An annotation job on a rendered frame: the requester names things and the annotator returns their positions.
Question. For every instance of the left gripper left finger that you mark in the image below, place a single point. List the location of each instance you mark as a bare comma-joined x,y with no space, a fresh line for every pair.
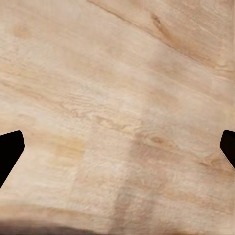
11,147

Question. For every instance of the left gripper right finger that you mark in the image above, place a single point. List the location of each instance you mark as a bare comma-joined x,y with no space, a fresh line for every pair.
227,145

